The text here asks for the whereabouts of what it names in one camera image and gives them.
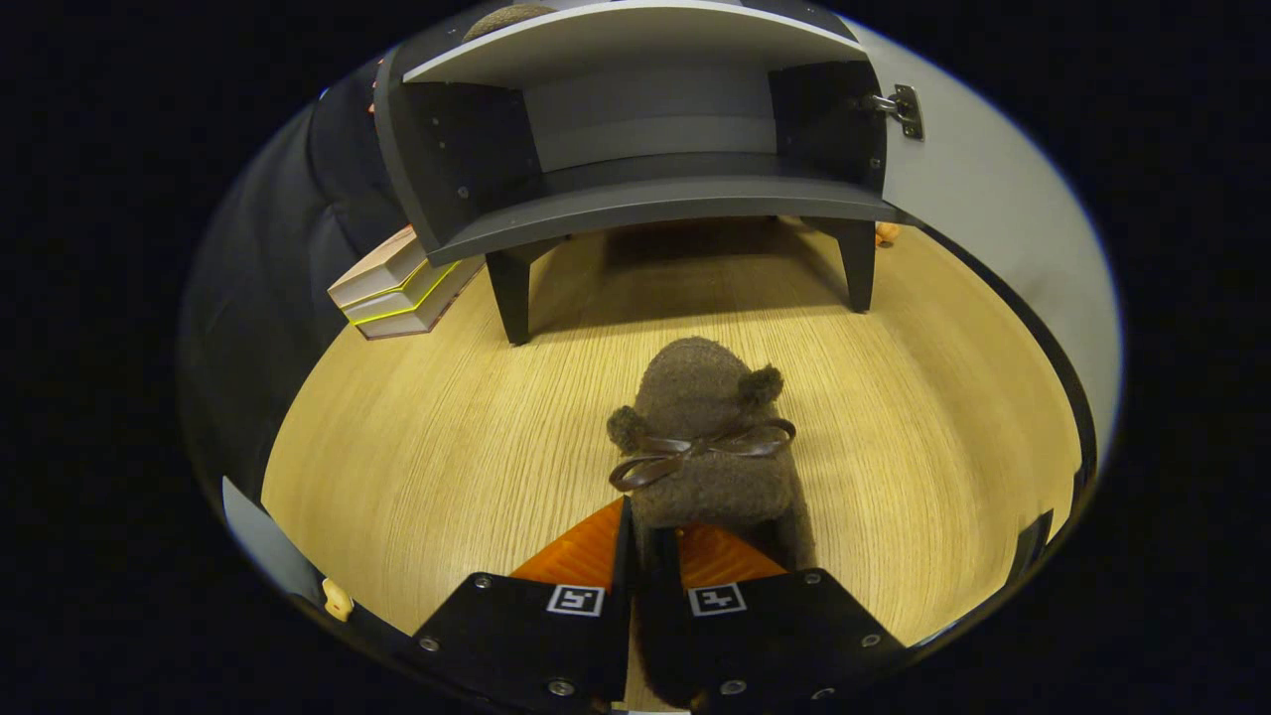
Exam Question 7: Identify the yellow edged book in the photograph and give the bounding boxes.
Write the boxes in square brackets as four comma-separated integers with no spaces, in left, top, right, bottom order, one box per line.
[343,260,463,327]

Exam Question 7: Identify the black backdrop cloth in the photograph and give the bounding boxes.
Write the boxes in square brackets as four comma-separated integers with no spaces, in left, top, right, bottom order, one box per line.
[179,60,418,498]

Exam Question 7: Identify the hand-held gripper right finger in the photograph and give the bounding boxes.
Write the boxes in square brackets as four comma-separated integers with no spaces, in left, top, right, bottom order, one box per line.
[663,524,907,714]

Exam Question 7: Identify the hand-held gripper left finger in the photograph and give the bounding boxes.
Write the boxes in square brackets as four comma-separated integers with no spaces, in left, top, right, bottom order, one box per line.
[410,497,635,714]

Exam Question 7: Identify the dark grey shoe cabinet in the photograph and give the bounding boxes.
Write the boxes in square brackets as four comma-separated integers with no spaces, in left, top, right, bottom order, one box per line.
[372,0,924,347]

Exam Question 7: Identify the metal door hinge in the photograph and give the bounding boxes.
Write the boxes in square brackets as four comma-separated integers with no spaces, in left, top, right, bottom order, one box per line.
[862,84,924,141]

